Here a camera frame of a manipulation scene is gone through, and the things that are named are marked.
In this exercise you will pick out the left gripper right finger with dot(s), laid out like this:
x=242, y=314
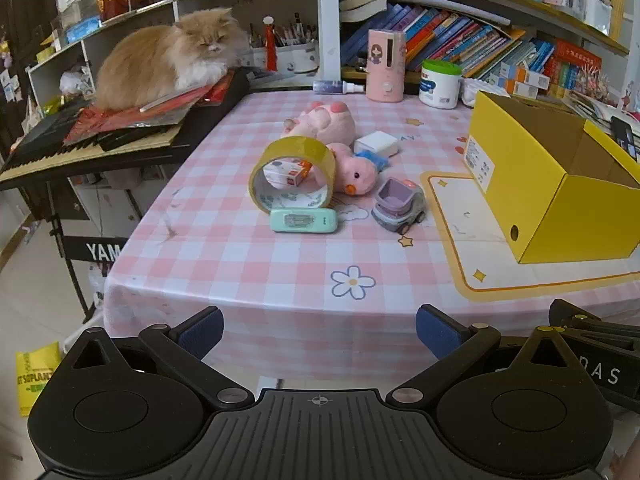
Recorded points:
x=458, y=350

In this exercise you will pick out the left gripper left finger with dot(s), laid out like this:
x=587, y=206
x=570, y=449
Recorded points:
x=179, y=351

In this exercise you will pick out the purple grey toy truck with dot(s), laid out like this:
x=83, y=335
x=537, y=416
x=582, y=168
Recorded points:
x=399, y=205

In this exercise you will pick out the mint green device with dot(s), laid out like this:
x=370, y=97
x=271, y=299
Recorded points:
x=303, y=220

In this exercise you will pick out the yellow tape roll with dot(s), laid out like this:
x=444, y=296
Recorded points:
x=315, y=192

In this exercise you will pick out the pink duck plush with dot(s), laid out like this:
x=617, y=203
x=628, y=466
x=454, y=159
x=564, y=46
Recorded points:
x=354, y=175

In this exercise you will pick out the blue toy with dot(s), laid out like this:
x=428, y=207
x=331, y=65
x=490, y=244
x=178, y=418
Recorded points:
x=379, y=161

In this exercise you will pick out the small white red box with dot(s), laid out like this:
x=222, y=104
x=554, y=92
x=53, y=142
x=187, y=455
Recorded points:
x=286, y=172

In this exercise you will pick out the white power adapter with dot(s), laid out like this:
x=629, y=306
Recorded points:
x=378, y=142

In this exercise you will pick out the pink paw plush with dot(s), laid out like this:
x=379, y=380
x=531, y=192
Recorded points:
x=327, y=123

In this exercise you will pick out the white yellow desk mat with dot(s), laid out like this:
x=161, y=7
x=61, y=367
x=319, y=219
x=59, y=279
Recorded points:
x=481, y=261

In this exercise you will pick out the keyboard stand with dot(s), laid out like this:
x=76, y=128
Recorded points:
x=91, y=249

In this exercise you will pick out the yellow plastic bag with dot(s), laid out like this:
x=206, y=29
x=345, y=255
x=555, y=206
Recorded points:
x=33, y=371

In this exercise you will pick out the yellow cardboard box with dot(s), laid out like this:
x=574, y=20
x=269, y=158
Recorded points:
x=559, y=187

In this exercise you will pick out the pink checkered tablecloth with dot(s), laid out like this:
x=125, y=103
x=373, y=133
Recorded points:
x=307, y=306

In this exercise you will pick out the black electronic keyboard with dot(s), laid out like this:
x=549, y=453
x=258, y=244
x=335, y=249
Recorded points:
x=47, y=157

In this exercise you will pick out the red books under cat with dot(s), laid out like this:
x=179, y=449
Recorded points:
x=165, y=111

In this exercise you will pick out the white quilted pouch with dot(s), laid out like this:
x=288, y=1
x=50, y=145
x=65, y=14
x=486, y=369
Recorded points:
x=470, y=88

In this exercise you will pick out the white jar green lid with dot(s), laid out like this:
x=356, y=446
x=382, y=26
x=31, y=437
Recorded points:
x=440, y=84

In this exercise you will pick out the orange and white cat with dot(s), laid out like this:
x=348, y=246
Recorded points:
x=159, y=60

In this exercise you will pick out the blue spray bottle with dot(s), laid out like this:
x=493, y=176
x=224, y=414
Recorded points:
x=337, y=87

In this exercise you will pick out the row of colourful books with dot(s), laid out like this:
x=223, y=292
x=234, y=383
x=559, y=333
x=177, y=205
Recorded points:
x=474, y=46

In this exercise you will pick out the pink humidifier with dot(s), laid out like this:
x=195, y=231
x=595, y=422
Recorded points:
x=386, y=65

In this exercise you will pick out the red doll figurine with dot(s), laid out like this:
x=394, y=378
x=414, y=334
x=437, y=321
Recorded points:
x=270, y=44

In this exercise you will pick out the white pen holder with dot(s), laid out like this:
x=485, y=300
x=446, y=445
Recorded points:
x=298, y=59

